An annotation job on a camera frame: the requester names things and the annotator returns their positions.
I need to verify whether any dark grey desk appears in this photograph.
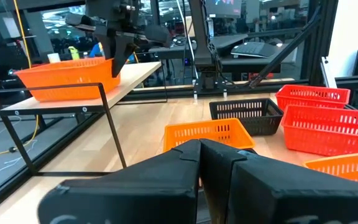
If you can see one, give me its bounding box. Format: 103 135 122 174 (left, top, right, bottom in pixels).
147 33 295 82

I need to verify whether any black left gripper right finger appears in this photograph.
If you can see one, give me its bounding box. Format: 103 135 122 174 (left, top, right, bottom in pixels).
199 139 358 224

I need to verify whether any blue background object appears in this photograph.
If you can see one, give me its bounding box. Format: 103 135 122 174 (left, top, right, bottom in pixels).
88 42 105 58

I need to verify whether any black plastic basket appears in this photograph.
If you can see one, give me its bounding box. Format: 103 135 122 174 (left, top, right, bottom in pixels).
209 98 285 137

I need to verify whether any orange plastic basket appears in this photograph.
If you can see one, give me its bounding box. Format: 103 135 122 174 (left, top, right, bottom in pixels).
13 57 121 103
303 151 358 185
162 118 256 154

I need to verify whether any red plastic basket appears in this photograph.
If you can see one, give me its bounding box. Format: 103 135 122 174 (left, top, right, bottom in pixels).
274 84 351 110
280 104 358 157

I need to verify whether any white cylindrical container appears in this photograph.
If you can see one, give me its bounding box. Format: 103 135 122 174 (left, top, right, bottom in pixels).
47 52 62 64

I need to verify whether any wooden shelf black frame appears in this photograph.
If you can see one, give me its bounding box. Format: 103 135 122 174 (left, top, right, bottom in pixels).
0 61 168 177

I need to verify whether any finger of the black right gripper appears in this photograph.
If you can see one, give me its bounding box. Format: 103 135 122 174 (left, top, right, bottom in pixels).
95 29 119 78
115 34 138 74

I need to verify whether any yellow-green bottle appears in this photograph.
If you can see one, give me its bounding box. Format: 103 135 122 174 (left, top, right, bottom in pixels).
68 45 80 60

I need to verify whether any yellow cable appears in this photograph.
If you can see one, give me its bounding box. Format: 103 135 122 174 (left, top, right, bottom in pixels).
0 0 40 161

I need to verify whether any computer monitor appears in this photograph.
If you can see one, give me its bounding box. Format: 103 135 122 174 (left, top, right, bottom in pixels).
204 0 243 19

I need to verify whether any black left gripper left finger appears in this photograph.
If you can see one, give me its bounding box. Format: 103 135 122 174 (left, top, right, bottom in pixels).
37 139 202 224

